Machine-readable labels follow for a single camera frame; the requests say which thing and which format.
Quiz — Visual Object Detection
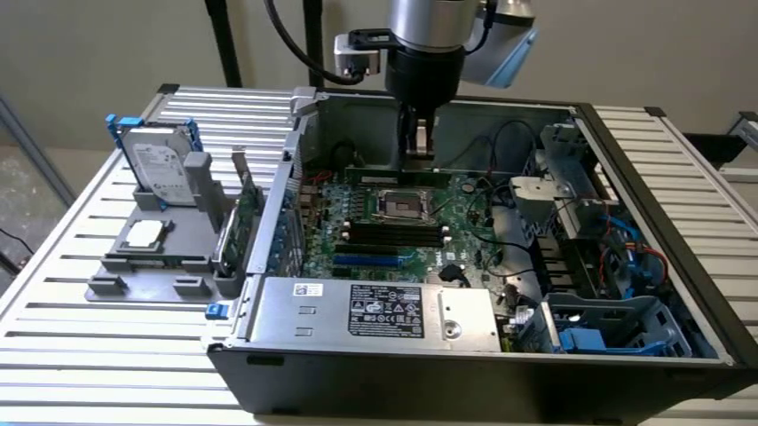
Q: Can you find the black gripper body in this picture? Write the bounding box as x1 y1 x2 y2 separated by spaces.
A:
385 46 468 119

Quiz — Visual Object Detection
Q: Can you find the green RAM stick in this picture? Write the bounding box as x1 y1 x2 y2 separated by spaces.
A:
344 165 453 189

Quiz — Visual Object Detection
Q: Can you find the black RAM slot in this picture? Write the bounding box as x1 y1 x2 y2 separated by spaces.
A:
345 219 450 233
344 225 450 238
342 235 452 249
342 230 452 243

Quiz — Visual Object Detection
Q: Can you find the blue expansion slot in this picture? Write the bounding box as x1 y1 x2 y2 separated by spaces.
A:
333 253 401 268

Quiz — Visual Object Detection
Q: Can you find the CPU socket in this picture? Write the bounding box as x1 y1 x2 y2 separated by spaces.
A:
369 187 438 219

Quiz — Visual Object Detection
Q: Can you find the black stand pole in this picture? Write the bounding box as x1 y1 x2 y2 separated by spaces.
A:
304 0 329 89
205 0 246 89

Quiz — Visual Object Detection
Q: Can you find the grey metal disk bay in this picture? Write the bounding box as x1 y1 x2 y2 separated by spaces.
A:
534 121 623 237

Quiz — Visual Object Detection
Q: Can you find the green motherboard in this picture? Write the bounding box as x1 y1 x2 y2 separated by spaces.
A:
300 170 518 295

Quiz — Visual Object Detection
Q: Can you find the green graphics card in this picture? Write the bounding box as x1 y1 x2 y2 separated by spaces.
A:
215 147 266 274

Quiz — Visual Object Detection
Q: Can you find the blue disk caddy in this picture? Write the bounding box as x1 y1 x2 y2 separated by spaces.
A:
106 114 206 179

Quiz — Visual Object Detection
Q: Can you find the silver power supply unit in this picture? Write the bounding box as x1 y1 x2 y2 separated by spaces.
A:
245 276 506 354

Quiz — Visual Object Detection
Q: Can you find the silver hard disk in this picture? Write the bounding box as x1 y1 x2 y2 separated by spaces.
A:
123 128 201 208

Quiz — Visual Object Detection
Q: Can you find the silver CPU chip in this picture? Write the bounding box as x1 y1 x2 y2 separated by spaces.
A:
125 220 173 248

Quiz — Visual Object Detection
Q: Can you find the grey plastic disk bay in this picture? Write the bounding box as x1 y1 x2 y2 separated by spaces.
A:
541 291 693 357

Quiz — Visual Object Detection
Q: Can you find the grey parts rack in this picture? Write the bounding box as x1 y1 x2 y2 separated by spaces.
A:
86 152 252 304

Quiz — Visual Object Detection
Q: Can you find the black open PC case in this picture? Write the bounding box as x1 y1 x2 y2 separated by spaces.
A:
201 86 758 422

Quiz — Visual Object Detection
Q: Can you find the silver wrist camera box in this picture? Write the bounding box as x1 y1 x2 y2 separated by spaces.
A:
333 28 394 83

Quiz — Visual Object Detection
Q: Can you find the black wire loop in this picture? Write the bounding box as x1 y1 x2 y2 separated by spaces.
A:
493 119 542 175

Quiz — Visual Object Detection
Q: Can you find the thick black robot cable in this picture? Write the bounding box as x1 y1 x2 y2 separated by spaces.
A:
264 0 364 85

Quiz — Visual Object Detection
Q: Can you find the silver metal fan bracket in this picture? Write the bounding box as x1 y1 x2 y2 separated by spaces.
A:
509 174 577 201

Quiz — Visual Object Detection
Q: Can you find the blue wire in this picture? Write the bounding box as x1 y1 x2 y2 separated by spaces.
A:
596 211 647 250

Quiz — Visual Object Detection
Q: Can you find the red wire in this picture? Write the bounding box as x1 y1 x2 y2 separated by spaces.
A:
596 245 672 286

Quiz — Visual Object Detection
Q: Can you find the blue disk bracket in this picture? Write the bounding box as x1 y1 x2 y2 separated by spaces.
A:
558 327 607 355

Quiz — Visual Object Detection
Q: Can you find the aluminium frame rail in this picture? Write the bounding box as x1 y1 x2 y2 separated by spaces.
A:
719 110 758 184

